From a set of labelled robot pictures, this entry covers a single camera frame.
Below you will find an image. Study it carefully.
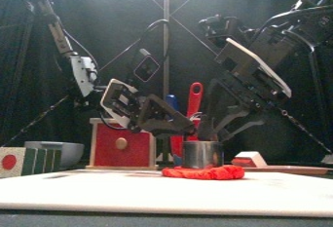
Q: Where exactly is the small metal cup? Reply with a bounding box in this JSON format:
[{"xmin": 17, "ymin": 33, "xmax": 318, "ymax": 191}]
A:
[{"xmin": 180, "ymin": 139, "xmax": 224, "ymax": 170}]

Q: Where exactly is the red plastic cup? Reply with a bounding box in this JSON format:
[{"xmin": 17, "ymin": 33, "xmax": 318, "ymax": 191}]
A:
[{"xmin": 168, "ymin": 116, "xmax": 205, "ymax": 167}]

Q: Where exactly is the blue utensil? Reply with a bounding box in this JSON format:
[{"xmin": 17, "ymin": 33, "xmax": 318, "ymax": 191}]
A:
[{"xmin": 165, "ymin": 94, "xmax": 180, "ymax": 112}]

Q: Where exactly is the red spatula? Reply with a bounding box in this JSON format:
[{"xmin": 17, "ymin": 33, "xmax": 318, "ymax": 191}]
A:
[{"xmin": 185, "ymin": 82, "xmax": 204, "ymax": 119}]

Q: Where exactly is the white and red block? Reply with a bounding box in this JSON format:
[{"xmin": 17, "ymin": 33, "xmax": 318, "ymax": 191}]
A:
[{"xmin": 229, "ymin": 151, "xmax": 268, "ymax": 169}]

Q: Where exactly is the red cloth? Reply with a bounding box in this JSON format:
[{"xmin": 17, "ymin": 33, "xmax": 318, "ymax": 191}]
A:
[{"xmin": 161, "ymin": 164, "xmax": 245, "ymax": 181}]

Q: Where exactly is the wooden box with red drawer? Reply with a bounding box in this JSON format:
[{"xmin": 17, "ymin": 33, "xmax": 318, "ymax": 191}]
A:
[{"xmin": 85, "ymin": 117, "xmax": 158, "ymax": 170}]

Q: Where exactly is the white cutting board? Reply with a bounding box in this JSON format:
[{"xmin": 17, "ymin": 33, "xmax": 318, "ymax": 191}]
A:
[{"xmin": 0, "ymin": 169, "xmax": 333, "ymax": 219}]

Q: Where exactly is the light blue bowl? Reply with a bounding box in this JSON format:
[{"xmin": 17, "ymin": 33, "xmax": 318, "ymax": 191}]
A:
[{"xmin": 23, "ymin": 140, "xmax": 85, "ymax": 169}]

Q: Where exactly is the pink tray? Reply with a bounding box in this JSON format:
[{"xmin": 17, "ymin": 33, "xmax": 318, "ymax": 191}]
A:
[{"xmin": 235, "ymin": 165, "xmax": 333, "ymax": 176}]

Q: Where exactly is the striped block with red dot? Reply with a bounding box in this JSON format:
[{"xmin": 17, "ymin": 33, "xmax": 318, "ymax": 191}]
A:
[{"xmin": 0, "ymin": 146, "xmax": 62, "ymax": 179}]

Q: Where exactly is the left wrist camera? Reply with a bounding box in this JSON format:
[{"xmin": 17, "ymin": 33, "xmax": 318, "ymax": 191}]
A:
[{"xmin": 130, "ymin": 48, "xmax": 164, "ymax": 84}]

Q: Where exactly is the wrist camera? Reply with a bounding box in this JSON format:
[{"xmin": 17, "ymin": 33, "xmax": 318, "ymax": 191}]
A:
[
  {"xmin": 130, "ymin": 48, "xmax": 164, "ymax": 84},
  {"xmin": 197, "ymin": 15, "xmax": 249, "ymax": 50}
]

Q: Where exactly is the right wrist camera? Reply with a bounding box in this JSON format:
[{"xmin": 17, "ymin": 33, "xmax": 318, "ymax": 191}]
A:
[{"xmin": 197, "ymin": 15, "xmax": 249, "ymax": 50}]

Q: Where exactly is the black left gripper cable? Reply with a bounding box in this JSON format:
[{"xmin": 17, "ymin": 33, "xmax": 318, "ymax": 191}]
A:
[{"xmin": 128, "ymin": 19, "xmax": 169, "ymax": 63}]

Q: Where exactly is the grey vertical frame pole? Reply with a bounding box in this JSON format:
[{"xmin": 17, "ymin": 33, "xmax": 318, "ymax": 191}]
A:
[{"xmin": 162, "ymin": 0, "xmax": 169, "ymax": 164}]

